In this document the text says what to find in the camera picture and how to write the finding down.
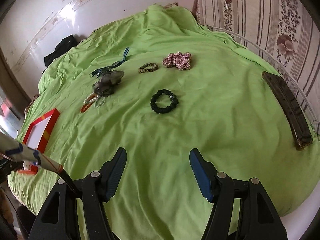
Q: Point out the blue striped hair band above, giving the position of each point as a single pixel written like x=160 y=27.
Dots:
x=105 y=70

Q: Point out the black clothing pile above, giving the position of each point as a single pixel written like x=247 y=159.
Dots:
x=64 y=46

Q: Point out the grey organza scrunchie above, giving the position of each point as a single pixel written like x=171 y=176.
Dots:
x=106 y=84

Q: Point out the black scrunchie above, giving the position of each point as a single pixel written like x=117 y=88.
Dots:
x=163 y=101

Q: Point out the floral striped quilt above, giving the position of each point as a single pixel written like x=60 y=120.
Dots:
x=281 y=32

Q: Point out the green bed sheet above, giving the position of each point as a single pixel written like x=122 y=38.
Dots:
x=226 y=110

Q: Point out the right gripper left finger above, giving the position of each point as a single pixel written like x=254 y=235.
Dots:
x=58 y=218

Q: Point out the red shallow box tray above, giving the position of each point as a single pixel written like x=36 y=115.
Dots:
x=36 y=139

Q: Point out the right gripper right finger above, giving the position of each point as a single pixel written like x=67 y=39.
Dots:
x=241 y=209

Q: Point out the pink checkered scrunchie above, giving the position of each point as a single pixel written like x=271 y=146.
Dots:
x=182 y=61

